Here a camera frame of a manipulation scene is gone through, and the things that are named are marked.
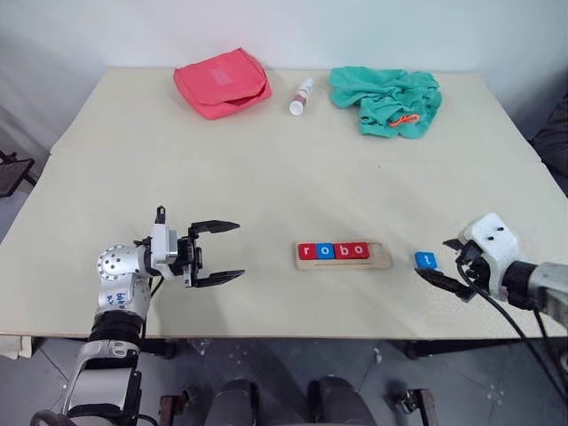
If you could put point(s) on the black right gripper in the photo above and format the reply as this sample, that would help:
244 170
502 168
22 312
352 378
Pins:
477 268

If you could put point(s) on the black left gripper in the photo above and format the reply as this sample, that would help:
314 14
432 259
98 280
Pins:
190 259

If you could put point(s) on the blue letter t block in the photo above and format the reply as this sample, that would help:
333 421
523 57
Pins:
420 262

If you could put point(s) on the red letter block o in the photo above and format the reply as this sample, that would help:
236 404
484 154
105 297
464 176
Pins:
365 254

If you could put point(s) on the red letter b block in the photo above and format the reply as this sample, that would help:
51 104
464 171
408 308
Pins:
338 255

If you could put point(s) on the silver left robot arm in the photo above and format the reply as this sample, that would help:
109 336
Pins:
116 266

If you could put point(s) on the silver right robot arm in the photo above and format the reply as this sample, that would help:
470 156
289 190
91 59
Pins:
548 284

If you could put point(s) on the red letter r block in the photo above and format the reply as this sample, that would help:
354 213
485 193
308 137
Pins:
302 255

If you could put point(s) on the blue letter o block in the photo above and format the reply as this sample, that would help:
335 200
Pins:
319 255

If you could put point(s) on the pale wooden letter tray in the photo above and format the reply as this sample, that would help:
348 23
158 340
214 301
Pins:
346 265

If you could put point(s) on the rusty metal foot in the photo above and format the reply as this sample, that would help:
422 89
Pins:
419 406
171 410

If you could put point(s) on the dark rounded shape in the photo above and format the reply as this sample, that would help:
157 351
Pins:
235 404

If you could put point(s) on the dark bulky object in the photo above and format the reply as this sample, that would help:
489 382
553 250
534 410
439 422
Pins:
554 146

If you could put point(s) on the red fabric pouch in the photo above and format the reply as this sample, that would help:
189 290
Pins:
213 89

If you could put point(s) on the small white bottle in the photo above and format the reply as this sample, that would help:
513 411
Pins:
296 105

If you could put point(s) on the crumpled green cloth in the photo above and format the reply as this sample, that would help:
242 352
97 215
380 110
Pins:
381 93

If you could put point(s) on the white bag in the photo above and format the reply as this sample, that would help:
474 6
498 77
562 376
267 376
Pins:
13 348

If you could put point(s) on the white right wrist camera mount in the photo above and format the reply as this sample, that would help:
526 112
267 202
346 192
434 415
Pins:
492 244

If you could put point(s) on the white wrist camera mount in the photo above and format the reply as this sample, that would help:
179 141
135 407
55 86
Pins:
492 244
162 248

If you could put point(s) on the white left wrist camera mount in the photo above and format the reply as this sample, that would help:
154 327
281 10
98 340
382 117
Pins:
162 248

